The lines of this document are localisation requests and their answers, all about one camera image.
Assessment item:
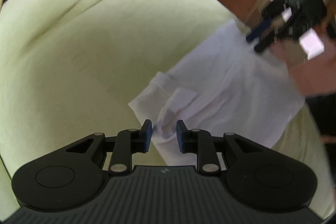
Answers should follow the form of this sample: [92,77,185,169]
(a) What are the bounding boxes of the white cotton garment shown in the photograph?
[129,20,304,165]

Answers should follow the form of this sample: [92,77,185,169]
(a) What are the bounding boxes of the light green sofa cover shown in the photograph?
[1,0,335,219]

